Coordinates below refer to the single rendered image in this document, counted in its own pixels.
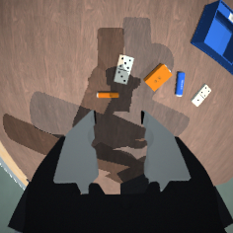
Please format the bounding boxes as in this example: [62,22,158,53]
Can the blue aa battery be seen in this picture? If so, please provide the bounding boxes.
[176,72,185,97]

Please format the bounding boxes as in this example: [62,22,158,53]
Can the blue rack of three bins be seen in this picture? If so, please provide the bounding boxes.
[191,0,233,75]

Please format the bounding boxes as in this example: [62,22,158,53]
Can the white domino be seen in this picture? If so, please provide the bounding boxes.
[115,55,133,84]
[191,84,211,107]

